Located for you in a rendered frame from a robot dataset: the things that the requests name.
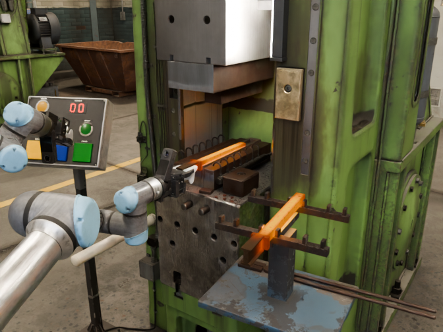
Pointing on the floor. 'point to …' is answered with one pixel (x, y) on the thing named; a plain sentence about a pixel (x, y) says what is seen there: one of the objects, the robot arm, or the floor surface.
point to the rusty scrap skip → (103, 66)
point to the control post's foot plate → (101, 328)
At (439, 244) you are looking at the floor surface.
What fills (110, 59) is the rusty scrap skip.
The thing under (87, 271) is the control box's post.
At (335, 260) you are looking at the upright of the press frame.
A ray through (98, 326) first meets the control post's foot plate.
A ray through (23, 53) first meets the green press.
